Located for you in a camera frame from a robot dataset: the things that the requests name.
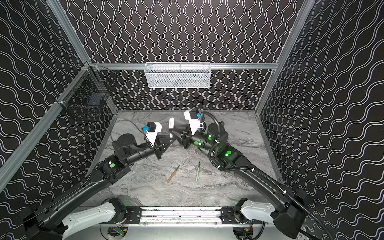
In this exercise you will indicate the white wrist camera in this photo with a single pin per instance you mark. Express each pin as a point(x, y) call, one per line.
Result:
point(196, 122)
point(151, 131)

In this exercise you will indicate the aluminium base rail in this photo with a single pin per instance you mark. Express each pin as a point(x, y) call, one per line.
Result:
point(191, 217)

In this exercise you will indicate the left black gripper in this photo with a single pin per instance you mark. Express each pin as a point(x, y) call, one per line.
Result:
point(159, 147)

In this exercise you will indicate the black wire basket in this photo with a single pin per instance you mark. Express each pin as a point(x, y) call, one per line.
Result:
point(87, 101)

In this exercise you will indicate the aluminium corner post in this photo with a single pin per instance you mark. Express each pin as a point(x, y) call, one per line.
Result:
point(298, 25)
point(69, 30)

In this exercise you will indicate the white pen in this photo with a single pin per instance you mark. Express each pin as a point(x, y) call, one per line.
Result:
point(171, 126)

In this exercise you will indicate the aluminium horizontal back bar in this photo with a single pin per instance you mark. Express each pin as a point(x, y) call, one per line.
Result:
point(213, 66)

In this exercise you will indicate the aluminium corner post left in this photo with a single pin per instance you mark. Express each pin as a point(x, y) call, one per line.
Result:
point(69, 30)

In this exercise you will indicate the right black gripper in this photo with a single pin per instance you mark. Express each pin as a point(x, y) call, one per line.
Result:
point(184, 139)

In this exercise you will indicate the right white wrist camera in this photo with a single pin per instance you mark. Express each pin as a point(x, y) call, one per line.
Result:
point(196, 122)

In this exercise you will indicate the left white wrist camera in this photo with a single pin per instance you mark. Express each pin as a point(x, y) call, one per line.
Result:
point(151, 131)

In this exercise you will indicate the brown pen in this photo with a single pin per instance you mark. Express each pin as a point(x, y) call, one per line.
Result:
point(173, 174)

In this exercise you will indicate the aluminium corner post right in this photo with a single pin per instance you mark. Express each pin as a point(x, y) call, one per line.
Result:
point(298, 25)

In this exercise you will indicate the white wire mesh basket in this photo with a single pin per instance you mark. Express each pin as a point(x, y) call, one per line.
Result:
point(178, 78)

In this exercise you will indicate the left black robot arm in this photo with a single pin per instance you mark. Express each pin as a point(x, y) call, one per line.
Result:
point(56, 220)

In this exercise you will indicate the aluminium left side bar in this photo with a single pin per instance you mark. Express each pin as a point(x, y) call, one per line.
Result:
point(18, 157)

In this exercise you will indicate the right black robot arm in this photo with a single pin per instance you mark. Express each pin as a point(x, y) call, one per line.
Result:
point(289, 213)

